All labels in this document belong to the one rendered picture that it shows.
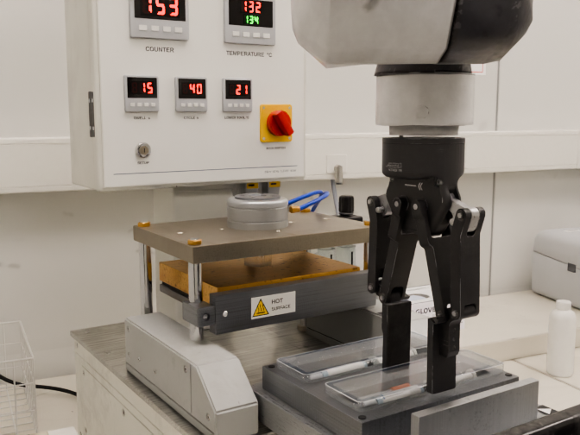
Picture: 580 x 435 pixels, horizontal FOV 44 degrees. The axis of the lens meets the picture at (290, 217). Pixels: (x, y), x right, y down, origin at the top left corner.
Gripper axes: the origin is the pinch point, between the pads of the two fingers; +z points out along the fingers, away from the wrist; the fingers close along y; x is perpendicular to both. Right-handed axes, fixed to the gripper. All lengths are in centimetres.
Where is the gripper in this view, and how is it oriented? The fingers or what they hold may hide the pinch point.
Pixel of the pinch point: (418, 348)
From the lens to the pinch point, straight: 70.9
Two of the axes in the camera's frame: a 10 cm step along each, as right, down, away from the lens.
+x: 8.4, -0.7, 5.3
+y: 5.4, 1.1, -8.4
